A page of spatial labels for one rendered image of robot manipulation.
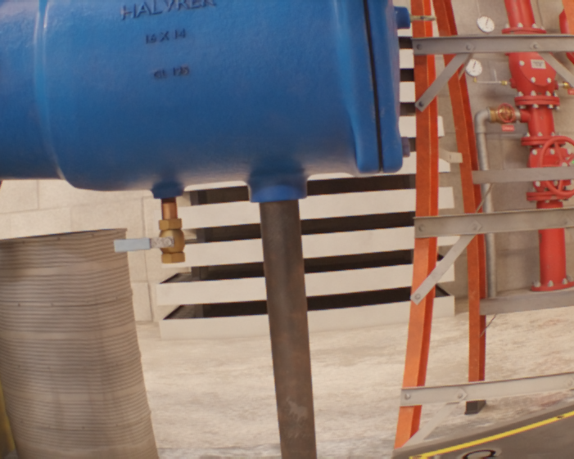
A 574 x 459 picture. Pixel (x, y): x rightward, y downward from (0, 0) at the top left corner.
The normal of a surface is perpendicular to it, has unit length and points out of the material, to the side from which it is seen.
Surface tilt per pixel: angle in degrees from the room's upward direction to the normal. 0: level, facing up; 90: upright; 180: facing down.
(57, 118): 124
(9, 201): 90
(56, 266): 90
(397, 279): 90
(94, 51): 102
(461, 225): 79
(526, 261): 90
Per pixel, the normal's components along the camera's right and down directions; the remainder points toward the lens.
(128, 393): 0.89, -0.06
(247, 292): -0.04, 0.04
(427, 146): -0.43, -0.12
